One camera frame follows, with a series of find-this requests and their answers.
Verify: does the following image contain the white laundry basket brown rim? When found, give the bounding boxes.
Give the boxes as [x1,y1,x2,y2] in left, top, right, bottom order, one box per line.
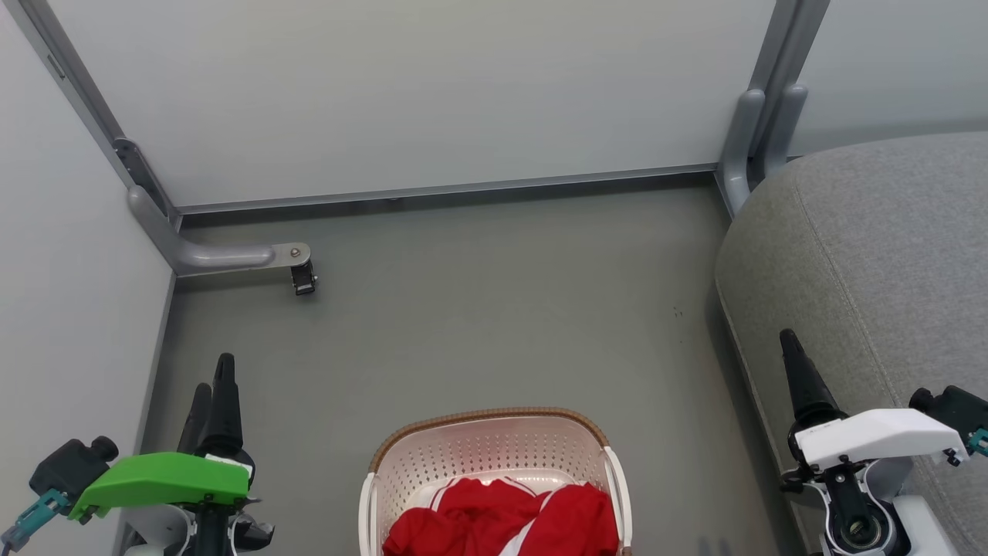
[359,407,634,556]

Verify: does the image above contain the grey metal partition foot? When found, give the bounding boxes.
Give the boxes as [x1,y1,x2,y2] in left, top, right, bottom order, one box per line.
[127,185,313,278]

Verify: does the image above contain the grey partition bottom rail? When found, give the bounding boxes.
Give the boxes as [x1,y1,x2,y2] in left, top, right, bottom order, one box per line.
[174,163,720,218]

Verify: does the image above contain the grey fabric sofa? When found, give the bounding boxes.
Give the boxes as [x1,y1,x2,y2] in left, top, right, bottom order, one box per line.
[714,131,988,556]

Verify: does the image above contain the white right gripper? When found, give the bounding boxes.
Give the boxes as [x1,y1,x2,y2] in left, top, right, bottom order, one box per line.
[779,329,970,473]

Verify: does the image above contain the teal left camera connector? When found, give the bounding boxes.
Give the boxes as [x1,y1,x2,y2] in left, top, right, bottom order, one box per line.
[0,488,71,554]

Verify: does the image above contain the grey partition corner post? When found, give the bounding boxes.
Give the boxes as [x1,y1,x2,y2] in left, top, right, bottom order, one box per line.
[4,0,183,232]

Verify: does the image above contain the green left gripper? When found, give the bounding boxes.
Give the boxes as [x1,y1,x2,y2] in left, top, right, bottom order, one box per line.
[68,353,255,523]

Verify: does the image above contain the red jersey white stripes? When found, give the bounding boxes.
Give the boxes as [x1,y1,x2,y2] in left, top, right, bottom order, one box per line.
[384,476,564,556]

